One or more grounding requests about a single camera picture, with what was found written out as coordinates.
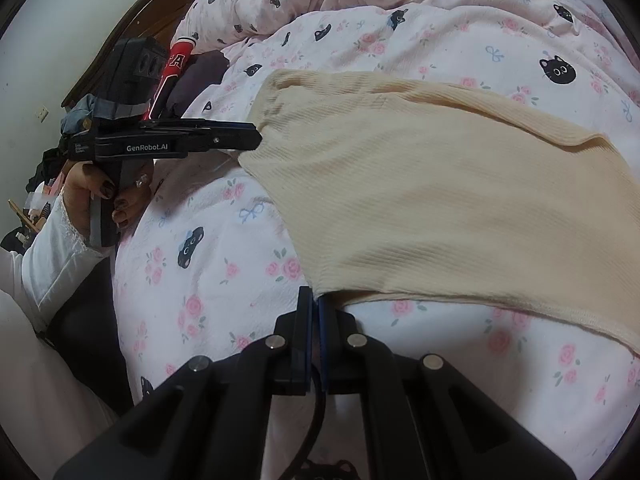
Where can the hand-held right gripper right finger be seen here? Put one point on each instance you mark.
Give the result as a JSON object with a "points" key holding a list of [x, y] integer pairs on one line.
{"points": [[324, 320]]}

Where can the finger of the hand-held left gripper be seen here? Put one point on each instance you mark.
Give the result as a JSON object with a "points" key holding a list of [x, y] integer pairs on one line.
{"points": [[235, 125], [235, 141]]}

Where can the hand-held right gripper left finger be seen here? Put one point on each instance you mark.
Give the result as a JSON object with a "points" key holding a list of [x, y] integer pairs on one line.
{"points": [[302, 320]]}

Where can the beige ribbed knit garment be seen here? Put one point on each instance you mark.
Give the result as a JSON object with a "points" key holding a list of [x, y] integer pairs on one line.
{"points": [[425, 185]]}

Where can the dark clothes pile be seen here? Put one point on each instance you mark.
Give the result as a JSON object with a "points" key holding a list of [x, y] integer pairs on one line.
{"points": [[45, 170]]}

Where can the person's left hand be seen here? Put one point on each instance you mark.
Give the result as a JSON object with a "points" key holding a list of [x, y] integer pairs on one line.
{"points": [[80, 185]]}

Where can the red printed cloth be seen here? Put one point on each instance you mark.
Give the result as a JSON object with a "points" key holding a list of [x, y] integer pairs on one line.
{"points": [[177, 60]]}

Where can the dark purple-grey cloth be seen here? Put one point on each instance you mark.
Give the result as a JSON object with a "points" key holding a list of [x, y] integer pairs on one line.
{"points": [[200, 80]]}

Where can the blue denim cloth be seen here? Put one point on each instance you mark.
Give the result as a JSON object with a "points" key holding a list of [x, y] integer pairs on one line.
{"points": [[75, 112]]}

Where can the wooden headboard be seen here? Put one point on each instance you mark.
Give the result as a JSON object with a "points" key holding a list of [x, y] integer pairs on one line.
{"points": [[140, 15]]}

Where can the pink cat-print duvet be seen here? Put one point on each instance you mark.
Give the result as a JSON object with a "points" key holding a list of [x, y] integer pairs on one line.
{"points": [[210, 270]]}

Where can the person's black-clad leg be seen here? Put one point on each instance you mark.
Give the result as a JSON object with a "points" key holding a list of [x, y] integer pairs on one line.
{"points": [[85, 335]]}

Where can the person's white dress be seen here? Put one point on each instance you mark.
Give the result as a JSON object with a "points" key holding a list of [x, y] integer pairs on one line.
{"points": [[40, 385]]}

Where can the white wall socket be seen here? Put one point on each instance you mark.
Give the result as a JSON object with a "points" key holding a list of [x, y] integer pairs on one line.
{"points": [[43, 113]]}

